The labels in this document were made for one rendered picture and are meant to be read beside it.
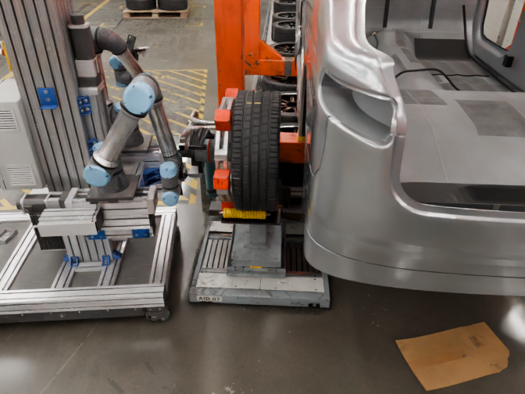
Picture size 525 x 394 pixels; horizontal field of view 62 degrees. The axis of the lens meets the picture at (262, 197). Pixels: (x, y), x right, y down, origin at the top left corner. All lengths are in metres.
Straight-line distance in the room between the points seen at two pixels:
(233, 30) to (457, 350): 2.17
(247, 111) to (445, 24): 3.15
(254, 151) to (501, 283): 1.17
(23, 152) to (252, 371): 1.57
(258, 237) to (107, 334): 1.02
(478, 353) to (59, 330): 2.28
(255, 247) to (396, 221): 1.41
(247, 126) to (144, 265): 1.08
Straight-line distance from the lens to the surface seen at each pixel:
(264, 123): 2.14
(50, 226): 2.28
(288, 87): 4.55
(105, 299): 2.55
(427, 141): 2.39
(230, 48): 2.76
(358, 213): 1.46
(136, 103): 1.84
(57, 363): 2.64
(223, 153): 2.17
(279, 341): 2.52
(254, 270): 2.68
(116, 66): 2.81
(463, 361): 2.66
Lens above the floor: 1.96
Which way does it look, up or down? 33 degrees down
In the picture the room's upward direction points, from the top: 1 degrees clockwise
